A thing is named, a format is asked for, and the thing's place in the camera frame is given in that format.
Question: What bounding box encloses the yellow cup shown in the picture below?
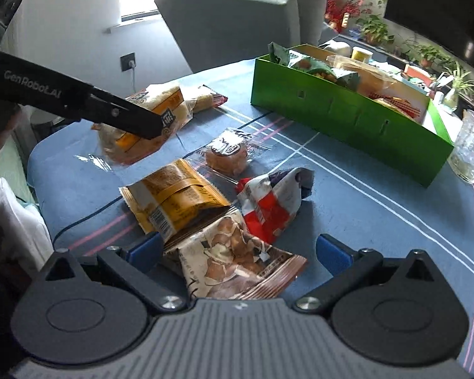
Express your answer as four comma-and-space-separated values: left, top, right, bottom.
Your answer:
351, 46, 374, 64

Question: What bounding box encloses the spider plant in glass vase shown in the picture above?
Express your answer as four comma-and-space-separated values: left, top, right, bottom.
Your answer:
438, 62, 474, 110

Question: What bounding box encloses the brown nut snack packet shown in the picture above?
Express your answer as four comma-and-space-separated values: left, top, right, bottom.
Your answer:
163, 209, 308, 301

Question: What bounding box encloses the white cloth bag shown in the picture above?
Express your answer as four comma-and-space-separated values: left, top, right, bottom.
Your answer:
323, 41, 353, 57

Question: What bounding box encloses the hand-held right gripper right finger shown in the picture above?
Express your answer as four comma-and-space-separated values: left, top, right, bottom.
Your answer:
292, 234, 443, 312

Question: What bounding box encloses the potted green plant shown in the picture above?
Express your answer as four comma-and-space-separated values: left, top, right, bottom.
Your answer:
356, 15, 394, 45
414, 43, 444, 69

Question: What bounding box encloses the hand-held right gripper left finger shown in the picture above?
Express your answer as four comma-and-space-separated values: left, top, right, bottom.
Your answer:
41, 232, 186, 312

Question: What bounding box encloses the clear glass cup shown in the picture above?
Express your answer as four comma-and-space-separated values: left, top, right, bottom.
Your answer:
447, 109, 474, 184

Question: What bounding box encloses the clear bun packet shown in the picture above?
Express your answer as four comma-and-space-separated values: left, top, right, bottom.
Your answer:
185, 128, 276, 184

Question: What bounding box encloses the white cloth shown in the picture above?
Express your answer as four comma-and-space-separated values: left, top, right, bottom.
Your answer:
0, 177, 54, 273

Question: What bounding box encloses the blue checked tablecloth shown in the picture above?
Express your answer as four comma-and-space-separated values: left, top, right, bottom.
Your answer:
26, 59, 474, 379

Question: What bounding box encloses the black television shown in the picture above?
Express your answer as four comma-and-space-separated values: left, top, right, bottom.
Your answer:
383, 0, 474, 69

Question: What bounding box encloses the black cable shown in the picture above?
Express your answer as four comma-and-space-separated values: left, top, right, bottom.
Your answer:
51, 199, 118, 246

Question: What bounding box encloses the grey armchair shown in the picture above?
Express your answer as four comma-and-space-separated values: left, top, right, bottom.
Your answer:
154, 0, 328, 76

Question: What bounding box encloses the red and white snack packet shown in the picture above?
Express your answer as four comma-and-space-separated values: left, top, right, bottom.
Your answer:
236, 166, 315, 246

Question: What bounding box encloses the orange bread packet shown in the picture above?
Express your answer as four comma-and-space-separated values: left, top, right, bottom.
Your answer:
91, 85, 195, 166

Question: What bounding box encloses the red striped snack packet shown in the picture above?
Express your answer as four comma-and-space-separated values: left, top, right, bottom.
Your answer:
367, 90, 422, 119

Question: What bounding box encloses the small brown snack packet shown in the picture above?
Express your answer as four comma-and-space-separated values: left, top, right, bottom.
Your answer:
190, 84, 229, 115

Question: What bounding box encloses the clear snack packet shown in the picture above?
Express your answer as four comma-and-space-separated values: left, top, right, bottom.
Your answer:
326, 55, 398, 98

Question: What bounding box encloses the green cardboard box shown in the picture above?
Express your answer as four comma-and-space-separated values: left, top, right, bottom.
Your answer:
251, 43, 455, 189

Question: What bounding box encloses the green snack packet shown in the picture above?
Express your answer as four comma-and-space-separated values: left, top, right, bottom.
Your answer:
268, 42, 360, 92

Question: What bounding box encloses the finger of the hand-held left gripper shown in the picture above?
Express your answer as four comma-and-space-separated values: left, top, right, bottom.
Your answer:
88, 85, 167, 140

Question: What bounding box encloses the wall outlet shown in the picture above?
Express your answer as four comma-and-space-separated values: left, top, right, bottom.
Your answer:
119, 51, 137, 73

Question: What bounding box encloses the mustard yellow snack packet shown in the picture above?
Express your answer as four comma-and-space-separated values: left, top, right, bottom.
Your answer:
119, 158, 232, 244

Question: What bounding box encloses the red flower decoration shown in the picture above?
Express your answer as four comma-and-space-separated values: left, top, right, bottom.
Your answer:
324, 0, 367, 35

